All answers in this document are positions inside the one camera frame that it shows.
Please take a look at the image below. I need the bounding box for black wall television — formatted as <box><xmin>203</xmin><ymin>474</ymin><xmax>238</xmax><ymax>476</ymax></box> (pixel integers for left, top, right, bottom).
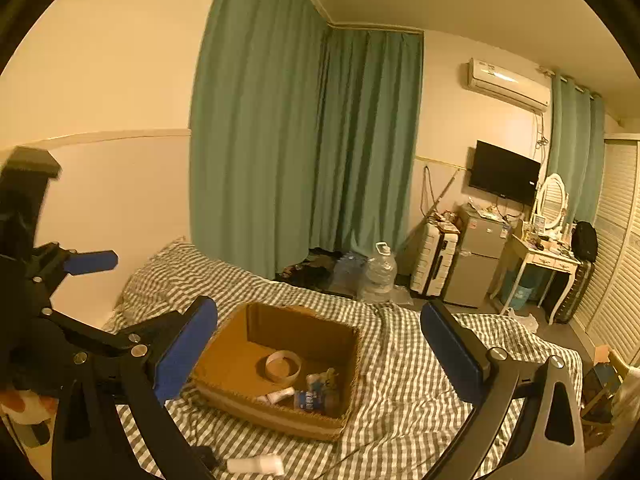
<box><xmin>469</xmin><ymin>141</ymin><xmax>541</xmax><ymax>206</ymax></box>

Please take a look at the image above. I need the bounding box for left hand holding gripper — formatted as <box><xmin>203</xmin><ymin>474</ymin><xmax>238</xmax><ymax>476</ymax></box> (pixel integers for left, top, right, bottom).
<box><xmin>0</xmin><ymin>389</ymin><xmax>58</xmax><ymax>425</ymax></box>

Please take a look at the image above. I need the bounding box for long mop stick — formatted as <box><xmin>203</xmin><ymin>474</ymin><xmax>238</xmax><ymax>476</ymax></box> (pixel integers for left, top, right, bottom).
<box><xmin>408</xmin><ymin>160</ymin><xmax>463</xmax><ymax>235</ymax></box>

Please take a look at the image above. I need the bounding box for oval white vanity mirror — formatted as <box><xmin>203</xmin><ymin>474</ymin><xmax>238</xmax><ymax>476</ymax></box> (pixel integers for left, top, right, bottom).
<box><xmin>532</xmin><ymin>174</ymin><xmax>568</xmax><ymax>233</ymax></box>

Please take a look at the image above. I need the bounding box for large green curtain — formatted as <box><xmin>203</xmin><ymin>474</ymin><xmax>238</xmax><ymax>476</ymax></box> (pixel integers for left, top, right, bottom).
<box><xmin>189</xmin><ymin>0</ymin><xmax>424</xmax><ymax>278</ymax></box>

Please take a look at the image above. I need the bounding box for white louvered wardrobe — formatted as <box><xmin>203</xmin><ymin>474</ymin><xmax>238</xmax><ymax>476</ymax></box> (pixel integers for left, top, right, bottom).
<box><xmin>574</xmin><ymin>133</ymin><xmax>639</xmax><ymax>364</ymax></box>

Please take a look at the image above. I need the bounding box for white dressing table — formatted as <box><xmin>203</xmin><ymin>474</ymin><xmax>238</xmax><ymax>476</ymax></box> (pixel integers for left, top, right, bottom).
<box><xmin>491</xmin><ymin>231</ymin><xmax>582</xmax><ymax>326</ymax></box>

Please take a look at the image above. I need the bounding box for white air conditioner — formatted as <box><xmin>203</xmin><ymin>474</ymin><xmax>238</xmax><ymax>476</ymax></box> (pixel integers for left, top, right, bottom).
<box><xmin>468</xmin><ymin>58</ymin><xmax>551</xmax><ymax>113</ymax></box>

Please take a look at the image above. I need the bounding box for black backpack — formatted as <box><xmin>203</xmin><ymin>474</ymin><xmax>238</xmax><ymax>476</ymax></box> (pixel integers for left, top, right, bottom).
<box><xmin>572</xmin><ymin>221</ymin><xmax>599</xmax><ymax>263</ymax></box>

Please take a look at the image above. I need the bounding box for brown cardboard box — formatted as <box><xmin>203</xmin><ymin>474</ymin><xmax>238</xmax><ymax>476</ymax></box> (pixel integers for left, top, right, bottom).
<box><xmin>191</xmin><ymin>302</ymin><xmax>361</xmax><ymax>441</ymax></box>

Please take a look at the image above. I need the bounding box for grey white checkered duvet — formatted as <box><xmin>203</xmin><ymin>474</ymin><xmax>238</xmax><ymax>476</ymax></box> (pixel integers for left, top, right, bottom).
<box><xmin>102</xmin><ymin>242</ymin><xmax>584</xmax><ymax>480</ymax></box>

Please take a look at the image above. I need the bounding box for blue bin under table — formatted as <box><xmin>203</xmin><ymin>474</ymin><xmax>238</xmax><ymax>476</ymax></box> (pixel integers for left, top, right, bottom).
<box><xmin>500</xmin><ymin>278</ymin><xmax>534</xmax><ymax>311</ymax></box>

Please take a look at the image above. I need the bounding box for grey mini fridge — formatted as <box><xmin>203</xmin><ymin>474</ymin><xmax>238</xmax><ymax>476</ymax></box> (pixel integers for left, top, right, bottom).
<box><xmin>442</xmin><ymin>204</ymin><xmax>509</xmax><ymax>309</ymax></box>

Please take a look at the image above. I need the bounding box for wooden chair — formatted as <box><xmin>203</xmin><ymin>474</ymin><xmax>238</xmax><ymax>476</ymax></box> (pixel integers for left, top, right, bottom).
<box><xmin>580</xmin><ymin>344</ymin><xmax>639</xmax><ymax>451</ymax></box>

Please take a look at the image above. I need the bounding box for white cylindrical device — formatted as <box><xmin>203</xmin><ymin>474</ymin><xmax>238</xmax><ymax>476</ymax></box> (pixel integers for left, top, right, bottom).
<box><xmin>227</xmin><ymin>454</ymin><xmax>285</xmax><ymax>477</ymax></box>

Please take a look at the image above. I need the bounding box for white hard suitcase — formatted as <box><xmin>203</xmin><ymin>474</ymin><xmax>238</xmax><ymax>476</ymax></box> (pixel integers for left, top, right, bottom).
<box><xmin>410</xmin><ymin>221</ymin><xmax>460</xmax><ymax>297</ymax></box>

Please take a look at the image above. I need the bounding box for clear plastic bottle red label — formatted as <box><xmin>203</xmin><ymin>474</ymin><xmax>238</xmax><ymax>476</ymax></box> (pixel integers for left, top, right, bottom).
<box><xmin>294</xmin><ymin>390</ymin><xmax>341</xmax><ymax>417</ymax></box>

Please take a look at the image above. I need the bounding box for green curtain by wardrobe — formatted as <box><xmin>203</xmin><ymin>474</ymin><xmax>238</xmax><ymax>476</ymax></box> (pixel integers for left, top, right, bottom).
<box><xmin>547</xmin><ymin>74</ymin><xmax>605</xmax><ymax>223</ymax></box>

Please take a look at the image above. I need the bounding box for pack of water bottles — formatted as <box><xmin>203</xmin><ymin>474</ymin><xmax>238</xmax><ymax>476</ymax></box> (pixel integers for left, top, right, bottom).
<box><xmin>328</xmin><ymin>252</ymin><xmax>368</xmax><ymax>298</ymax></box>

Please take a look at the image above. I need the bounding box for dark clothes pile on floor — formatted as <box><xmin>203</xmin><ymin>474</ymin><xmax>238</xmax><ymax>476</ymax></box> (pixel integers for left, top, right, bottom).
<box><xmin>276</xmin><ymin>248</ymin><xmax>343</xmax><ymax>289</ymax></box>

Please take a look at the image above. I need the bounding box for large clear water jug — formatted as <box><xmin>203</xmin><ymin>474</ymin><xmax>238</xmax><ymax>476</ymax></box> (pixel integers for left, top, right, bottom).
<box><xmin>358</xmin><ymin>242</ymin><xmax>397</xmax><ymax>304</ymax></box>

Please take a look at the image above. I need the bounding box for small white tube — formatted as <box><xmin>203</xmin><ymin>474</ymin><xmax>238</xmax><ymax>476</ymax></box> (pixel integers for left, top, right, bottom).
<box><xmin>255</xmin><ymin>387</ymin><xmax>296</xmax><ymax>405</ymax></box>

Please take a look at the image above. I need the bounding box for white tape roll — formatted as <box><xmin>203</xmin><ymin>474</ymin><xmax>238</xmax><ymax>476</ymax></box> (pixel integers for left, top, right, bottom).
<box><xmin>265</xmin><ymin>350</ymin><xmax>302</xmax><ymax>386</ymax></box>

